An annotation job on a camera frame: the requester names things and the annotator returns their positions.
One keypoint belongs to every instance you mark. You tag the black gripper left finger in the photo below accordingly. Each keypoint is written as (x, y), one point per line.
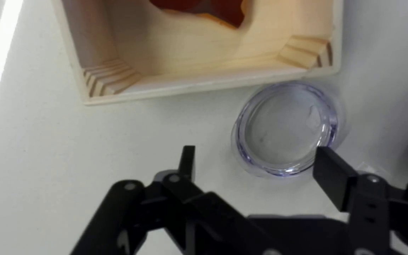
(134, 213)

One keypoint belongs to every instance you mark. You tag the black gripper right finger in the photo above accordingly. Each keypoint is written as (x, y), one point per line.
(369, 213)

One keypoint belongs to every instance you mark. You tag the clear plastic lid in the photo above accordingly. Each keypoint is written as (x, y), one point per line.
(280, 132)

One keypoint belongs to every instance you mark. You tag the light wooden box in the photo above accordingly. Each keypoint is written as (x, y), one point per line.
(190, 51)

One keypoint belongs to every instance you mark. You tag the orange plastic toy piece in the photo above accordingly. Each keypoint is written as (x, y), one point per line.
(227, 9)

